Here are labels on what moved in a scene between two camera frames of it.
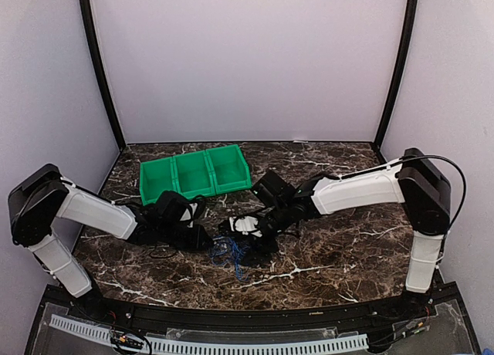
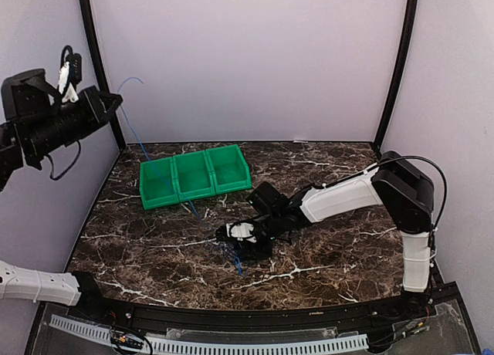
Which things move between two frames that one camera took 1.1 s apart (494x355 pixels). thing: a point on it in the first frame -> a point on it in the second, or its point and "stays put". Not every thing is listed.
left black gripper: (196, 243) -> (92, 96)
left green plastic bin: (157, 176) stays put
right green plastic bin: (229, 168) stays put
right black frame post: (412, 5) stays put
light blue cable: (223, 249) -> (199, 220)
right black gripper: (257, 249) stays put
